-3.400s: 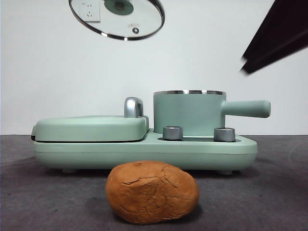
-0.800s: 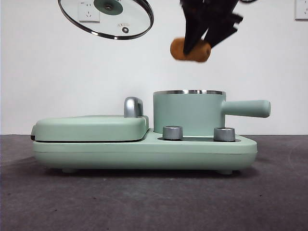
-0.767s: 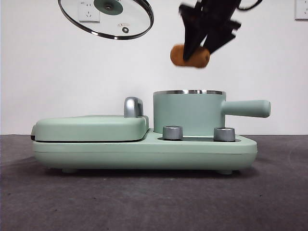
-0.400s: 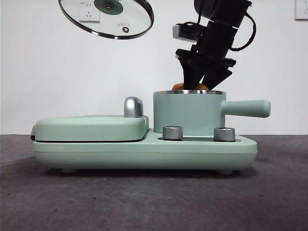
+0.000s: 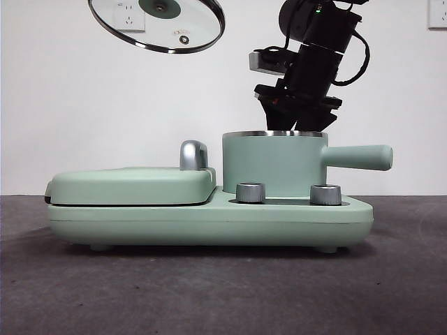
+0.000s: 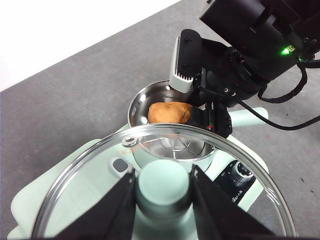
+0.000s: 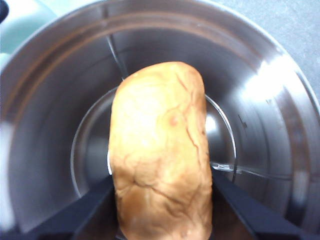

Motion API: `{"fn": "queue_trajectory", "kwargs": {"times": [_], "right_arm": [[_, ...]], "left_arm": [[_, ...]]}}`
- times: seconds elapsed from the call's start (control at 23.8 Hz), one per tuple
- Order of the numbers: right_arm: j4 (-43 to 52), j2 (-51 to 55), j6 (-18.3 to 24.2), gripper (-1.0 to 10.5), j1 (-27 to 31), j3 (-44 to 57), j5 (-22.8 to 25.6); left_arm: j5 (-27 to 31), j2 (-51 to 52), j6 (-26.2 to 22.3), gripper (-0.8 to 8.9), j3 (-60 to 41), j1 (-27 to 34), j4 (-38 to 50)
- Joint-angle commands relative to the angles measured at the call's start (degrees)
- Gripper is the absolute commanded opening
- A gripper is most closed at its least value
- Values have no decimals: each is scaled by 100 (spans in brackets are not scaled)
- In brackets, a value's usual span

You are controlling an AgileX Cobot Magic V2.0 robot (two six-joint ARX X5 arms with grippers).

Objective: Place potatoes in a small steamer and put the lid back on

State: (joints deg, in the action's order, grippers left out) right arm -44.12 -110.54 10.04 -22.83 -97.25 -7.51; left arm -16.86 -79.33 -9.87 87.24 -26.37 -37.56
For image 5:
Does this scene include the white wall socket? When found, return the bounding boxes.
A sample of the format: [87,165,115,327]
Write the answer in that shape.
[427,0,447,30]
[113,0,146,32]

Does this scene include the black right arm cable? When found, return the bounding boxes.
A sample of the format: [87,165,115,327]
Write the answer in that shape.
[331,31,371,87]

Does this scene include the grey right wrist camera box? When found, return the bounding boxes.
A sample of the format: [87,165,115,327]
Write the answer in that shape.
[248,48,291,74]

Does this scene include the mint green breakfast machine base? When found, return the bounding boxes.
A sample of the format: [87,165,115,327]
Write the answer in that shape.
[47,186,374,253]

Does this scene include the glass pot lid green knob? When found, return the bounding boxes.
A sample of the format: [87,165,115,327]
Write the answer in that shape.
[87,0,226,54]

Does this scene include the mint green pot with handle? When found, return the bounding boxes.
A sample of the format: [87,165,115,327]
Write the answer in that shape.
[221,129,394,204]

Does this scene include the chrome grill lid handle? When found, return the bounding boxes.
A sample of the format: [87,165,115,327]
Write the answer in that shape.
[179,140,210,172]

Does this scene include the silver control knob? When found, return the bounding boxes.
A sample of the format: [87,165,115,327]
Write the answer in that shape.
[235,181,266,203]
[309,184,342,206]

